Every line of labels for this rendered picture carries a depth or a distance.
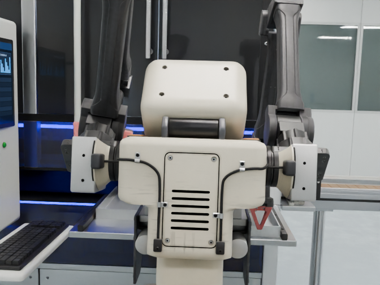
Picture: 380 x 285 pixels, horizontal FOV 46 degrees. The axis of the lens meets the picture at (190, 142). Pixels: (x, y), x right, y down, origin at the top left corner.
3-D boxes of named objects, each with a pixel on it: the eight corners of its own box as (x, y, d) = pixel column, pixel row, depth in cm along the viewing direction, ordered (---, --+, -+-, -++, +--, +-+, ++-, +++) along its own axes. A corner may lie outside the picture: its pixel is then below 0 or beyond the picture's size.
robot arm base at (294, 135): (270, 151, 89) (331, 153, 89) (267, 124, 95) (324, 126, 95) (265, 179, 95) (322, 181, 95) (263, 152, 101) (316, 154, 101)
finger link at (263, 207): (268, 227, 141) (269, 198, 141) (271, 230, 133) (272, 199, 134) (246, 227, 141) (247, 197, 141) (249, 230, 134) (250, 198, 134)
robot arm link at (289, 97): (270, -19, 115) (308, -16, 115) (260, 15, 128) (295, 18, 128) (270, 139, 98) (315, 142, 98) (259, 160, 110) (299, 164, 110)
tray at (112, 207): (116, 194, 184) (116, 186, 184) (178, 196, 183) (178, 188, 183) (95, 218, 151) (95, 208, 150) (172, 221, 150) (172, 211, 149)
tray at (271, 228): (198, 204, 171) (198, 195, 171) (265, 207, 170) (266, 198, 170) (195, 234, 138) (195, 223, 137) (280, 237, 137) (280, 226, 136)
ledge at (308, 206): (276, 201, 188) (276, 197, 188) (307, 202, 187) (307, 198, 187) (281, 210, 174) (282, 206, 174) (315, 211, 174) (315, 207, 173)
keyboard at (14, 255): (32, 224, 165) (32, 218, 165) (69, 227, 164) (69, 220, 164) (-28, 268, 126) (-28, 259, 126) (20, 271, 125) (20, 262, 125)
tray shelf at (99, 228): (104, 198, 185) (104, 194, 184) (273, 204, 182) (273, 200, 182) (68, 237, 137) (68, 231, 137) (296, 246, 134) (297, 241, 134)
